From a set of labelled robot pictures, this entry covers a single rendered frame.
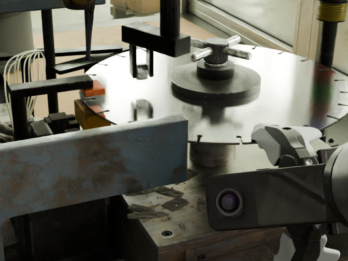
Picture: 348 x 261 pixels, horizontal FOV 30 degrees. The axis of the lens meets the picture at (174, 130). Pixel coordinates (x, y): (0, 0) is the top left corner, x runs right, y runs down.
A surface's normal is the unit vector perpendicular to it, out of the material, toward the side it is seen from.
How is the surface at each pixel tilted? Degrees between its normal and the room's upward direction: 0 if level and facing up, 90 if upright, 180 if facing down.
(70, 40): 0
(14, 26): 89
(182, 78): 5
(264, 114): 0
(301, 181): 64
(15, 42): 89
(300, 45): 90
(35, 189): 90
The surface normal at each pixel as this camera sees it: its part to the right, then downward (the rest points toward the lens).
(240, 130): 0.01, -0.91
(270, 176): -0.34, -0.06
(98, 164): 0.40, 0.40
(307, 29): -0.92, 0.16
